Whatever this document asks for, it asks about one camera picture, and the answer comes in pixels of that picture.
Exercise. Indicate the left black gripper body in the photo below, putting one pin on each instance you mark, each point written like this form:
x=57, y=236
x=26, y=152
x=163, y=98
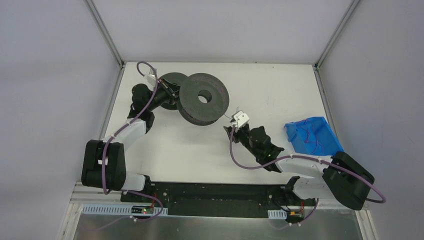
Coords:
x=167, y=93

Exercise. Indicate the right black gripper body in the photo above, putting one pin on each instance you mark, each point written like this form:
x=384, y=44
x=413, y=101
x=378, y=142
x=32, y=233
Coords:
x=234, y=134

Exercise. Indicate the black cable spool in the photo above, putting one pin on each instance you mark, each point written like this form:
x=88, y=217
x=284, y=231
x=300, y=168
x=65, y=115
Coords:
x=203, y=99

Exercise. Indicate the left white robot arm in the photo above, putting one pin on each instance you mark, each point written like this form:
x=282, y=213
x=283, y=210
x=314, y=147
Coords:
x=104, y=163

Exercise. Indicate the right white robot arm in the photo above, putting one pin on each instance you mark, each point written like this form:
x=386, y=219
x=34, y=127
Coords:
x=330, y=177

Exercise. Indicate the black spool lying flat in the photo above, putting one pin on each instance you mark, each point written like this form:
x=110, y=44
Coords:
x=174, y=81

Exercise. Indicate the blue plastic bin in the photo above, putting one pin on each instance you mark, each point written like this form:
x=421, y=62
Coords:
x=313, y=136

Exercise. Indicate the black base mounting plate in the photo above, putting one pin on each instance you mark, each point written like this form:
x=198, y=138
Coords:
x=252, y=201

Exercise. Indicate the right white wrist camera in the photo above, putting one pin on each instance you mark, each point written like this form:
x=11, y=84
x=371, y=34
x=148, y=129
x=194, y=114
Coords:
x=239, y=119

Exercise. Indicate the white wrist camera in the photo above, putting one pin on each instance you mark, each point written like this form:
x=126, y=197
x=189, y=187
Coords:
x=239, y=119
x=151, y=76

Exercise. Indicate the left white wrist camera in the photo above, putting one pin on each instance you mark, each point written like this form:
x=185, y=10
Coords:
x=151, y=76

